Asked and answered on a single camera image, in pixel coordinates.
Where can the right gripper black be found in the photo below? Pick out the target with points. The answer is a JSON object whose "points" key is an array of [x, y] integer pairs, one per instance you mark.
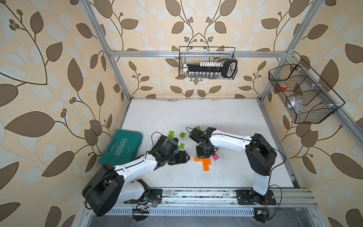
{"points": [[199, 155]]}

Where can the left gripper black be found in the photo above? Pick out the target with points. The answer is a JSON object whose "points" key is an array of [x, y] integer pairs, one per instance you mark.
{"points": [[182, 158]]}

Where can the orange brick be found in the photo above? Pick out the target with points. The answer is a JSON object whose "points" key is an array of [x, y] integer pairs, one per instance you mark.
{"points": [[197, 159], [206, 167], [207, 161]]}

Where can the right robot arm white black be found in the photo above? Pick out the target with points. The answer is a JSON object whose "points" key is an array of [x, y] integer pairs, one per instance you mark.
{"points": [[260, 154]]}

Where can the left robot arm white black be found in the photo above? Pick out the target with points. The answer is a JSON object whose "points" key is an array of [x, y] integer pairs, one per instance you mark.
{"points": [[122, 183]]}

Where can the pink small square brick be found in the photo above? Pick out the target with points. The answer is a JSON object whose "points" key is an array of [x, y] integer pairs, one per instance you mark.
{"points": [[215, 157]]}

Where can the green brick far left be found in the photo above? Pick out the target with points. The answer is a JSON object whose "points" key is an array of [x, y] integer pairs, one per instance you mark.
{"points": [[171, 135]]}

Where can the green plastic tool case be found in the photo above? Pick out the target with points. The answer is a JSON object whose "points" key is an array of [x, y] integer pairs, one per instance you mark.
{"points": [[123, 148]]}

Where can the socket set in basket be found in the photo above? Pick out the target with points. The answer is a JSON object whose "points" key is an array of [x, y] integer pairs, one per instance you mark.
{"points": [[225, 69]]}

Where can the red tape roll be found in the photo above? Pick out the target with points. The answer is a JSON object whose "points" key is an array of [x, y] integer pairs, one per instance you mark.
{"points": [[282, 86]]}

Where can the clear plastic bag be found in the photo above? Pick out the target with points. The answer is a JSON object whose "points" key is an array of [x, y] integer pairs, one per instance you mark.
{"points": [[295, 103]]}

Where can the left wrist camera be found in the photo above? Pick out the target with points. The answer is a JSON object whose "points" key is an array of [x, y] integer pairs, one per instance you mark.
{"points": [[169, 147]]}

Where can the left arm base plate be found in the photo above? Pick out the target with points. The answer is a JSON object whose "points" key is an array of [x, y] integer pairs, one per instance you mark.
{"points": [[152, 196]]}

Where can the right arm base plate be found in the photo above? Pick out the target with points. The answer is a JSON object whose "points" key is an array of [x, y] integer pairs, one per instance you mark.
{"points": [[255, 197]]}

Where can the back wire basket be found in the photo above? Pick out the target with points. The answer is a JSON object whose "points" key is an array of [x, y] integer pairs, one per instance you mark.
{"points": [[197, 54]]}

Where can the wire basket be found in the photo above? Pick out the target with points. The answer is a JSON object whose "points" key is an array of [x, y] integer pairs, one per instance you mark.
{"points": [[197, 54], [320, 99]]}

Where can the aluminium front rail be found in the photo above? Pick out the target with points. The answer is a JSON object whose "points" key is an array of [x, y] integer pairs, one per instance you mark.
{"points": [[219, 197]]}

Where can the right wire basket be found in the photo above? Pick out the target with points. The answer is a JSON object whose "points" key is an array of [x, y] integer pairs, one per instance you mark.
{"points": [[320, 99]]}

